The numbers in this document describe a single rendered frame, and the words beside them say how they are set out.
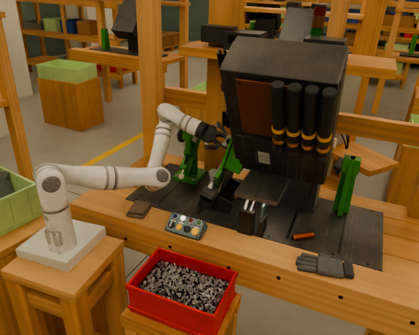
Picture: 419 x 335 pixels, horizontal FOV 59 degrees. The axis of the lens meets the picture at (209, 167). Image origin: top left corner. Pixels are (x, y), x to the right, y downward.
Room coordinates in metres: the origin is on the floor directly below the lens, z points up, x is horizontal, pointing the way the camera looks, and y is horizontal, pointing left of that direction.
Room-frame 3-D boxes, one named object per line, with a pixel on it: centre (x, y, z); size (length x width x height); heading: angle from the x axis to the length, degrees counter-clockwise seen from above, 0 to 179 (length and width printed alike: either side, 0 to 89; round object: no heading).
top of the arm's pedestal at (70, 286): (1.10, 0.54, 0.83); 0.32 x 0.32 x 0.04; 71
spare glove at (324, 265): (1.03, -0.42, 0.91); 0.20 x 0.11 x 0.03; 77
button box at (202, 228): (1.22, 0.08, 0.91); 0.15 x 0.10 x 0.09; 68
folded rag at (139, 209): (1.33, 0.30, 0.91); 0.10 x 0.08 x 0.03; 168
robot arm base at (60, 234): (1.10, 0.54, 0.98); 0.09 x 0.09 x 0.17; 66
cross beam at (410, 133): (1.76, -0.35, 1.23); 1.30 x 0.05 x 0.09; 68
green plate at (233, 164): (1.39, -0.11, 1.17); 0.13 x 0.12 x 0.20; 68
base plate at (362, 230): (1.42, -0.20, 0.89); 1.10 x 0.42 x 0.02; 68
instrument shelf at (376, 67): (1.66, -0.30, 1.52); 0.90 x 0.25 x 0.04; 68
